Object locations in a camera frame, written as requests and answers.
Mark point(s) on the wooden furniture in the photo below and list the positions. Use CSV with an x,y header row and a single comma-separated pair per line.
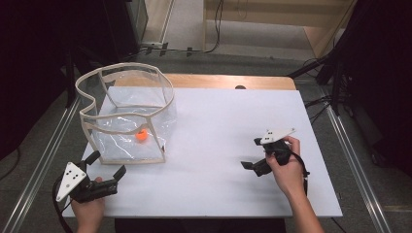
x,y
291,16

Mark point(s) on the orange ball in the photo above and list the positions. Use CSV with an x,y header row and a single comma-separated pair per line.
x,y
141,134

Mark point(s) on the white board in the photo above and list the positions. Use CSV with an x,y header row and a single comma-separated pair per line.
x,y
220,129

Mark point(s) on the metal floor rail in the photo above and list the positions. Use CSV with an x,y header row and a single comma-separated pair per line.
x,y
42,165
356,168

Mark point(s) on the person's right hand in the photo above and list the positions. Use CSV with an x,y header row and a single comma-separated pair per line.
x,y
286,171

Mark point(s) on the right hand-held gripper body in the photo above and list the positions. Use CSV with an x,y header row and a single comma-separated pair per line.
x,y
275,147

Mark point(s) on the black stand leg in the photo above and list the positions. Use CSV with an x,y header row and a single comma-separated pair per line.
x,y
307,67

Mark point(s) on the clear plastic bin beige trim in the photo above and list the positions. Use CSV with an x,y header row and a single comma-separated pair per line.
x,y
129,142

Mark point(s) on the black curtain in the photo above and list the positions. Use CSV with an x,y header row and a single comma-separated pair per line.
x,y
39,48
382,64

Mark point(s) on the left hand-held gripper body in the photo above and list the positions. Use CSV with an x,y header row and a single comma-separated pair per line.
x,y
75,181

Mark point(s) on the person's left hand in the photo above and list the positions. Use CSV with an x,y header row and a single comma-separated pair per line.
x,y
89,210

